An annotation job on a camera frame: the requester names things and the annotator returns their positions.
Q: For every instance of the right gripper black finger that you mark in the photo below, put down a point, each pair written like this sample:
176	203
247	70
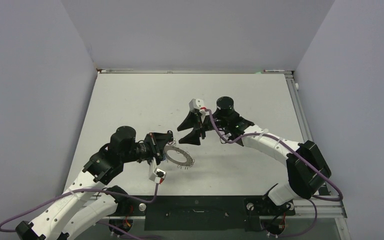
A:
193	138
193	120

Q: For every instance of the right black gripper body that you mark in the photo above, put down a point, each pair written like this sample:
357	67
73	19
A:
221	123

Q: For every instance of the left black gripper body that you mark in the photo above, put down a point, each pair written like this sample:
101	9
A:
147	150

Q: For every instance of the large silver metal keyring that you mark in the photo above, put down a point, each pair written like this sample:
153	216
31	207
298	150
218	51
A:
176	155

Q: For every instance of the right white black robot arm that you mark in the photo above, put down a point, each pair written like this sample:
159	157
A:
273	146

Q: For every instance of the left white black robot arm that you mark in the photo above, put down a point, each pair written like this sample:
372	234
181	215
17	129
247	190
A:
86	200

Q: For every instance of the red white marker pen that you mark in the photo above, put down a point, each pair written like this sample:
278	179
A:
274	71

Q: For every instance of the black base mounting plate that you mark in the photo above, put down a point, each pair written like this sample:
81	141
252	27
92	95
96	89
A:
201	223

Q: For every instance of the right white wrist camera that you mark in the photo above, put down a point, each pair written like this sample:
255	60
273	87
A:
197	105

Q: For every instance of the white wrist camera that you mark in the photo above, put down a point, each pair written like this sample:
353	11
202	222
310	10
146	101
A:
197	105
155	174

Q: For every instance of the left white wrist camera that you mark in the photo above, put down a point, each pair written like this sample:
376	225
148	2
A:
155	174

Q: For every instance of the back aluminium rail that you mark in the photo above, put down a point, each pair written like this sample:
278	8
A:
188	71

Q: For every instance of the right aluminium side rail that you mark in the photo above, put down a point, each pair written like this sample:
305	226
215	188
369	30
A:
303	122

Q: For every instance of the front aluminium frame rail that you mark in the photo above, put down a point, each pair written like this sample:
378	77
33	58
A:
334	207

